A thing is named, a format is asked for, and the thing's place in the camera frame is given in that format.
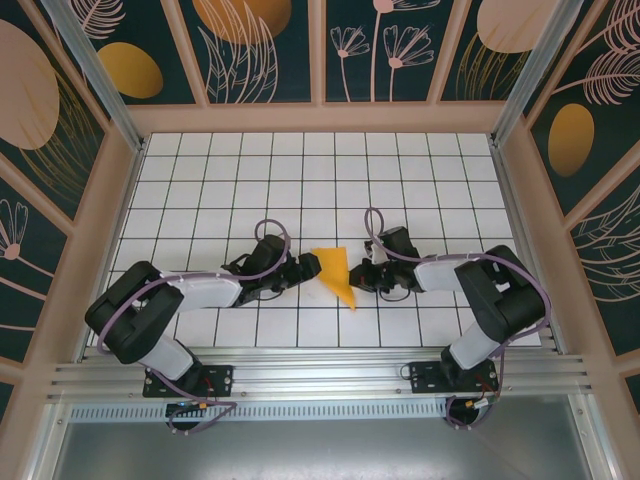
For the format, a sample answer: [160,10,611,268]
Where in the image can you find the yellow cloth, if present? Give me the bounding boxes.
[309,245,359,314]

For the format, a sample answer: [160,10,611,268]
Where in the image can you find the small electronics connector board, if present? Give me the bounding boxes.
[167,398,220,417]
[464,395,502,412]

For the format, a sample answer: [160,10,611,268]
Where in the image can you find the grey metal plate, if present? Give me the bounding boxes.
[47,418,594,480]

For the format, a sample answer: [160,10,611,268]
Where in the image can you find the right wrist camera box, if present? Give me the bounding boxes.
[362,241,390,265]

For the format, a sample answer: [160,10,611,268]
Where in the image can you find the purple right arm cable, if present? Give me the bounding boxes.
[363,206,554,432]

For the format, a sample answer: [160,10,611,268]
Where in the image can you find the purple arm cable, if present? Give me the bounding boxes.
[96,217,294,437]
[363,206,554,432]

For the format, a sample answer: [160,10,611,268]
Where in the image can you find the aluminium mounting rail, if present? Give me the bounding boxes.
[47,344,596,402]

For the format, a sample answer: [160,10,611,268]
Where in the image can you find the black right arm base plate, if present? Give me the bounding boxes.
[408,360,500,396]

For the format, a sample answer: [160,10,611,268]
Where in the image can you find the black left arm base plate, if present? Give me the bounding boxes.
[142,363,236,399]

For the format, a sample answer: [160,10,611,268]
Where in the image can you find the slotted grey cable duct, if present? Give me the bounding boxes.
[69,402,451,422]

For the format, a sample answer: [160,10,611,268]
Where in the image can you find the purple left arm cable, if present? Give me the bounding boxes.
[96,217,294,437]

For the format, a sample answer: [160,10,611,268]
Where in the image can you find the aluminium frame post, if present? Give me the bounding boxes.
[42,0,147,154]
[488,0,572,147]

